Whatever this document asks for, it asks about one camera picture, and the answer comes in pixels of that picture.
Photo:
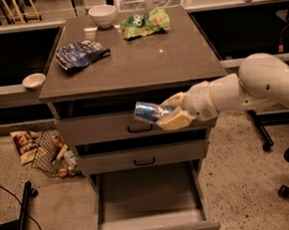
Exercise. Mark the grey drawer cabinet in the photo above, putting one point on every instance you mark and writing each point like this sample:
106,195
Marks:
178,56

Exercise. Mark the grey middle drawer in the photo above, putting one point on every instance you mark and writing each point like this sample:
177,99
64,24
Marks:
165,148

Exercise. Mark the black stand leg left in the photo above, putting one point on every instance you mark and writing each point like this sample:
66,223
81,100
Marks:
21,222

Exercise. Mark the grey top drawer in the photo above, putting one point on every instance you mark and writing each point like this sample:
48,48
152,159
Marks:
105,117

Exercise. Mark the grey bottom drawer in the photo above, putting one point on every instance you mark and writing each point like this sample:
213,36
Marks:
165,197

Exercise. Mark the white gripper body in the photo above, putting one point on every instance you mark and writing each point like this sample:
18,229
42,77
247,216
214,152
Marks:
198,100

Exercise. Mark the blue silver redbull can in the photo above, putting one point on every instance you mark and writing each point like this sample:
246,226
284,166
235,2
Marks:
150,113

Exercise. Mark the blue chip bag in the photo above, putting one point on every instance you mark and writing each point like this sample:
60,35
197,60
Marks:
80,55

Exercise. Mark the clear plastic bin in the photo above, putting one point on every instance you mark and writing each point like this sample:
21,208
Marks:
135,5

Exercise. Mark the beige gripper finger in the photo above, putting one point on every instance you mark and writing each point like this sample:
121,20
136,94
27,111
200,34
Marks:
177,119
174,101

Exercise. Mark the black stand leg right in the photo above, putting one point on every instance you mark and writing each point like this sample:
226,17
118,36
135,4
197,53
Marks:
260,120

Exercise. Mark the green snack bag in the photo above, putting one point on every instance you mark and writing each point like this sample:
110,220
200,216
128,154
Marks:
145,24

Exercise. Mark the wire mesh basket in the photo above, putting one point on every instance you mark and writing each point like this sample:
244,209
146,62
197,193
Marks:
53,157

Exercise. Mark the black stand leg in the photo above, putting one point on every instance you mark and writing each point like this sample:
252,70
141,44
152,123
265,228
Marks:
21,222
260,120

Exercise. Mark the brown snack bag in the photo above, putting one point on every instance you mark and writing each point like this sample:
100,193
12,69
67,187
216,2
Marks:
26,144

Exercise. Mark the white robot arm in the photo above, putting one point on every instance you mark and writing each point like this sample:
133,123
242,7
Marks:
262,79

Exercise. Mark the grey drawer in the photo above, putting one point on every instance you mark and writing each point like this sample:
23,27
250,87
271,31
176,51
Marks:
105,117
165,197
165,148

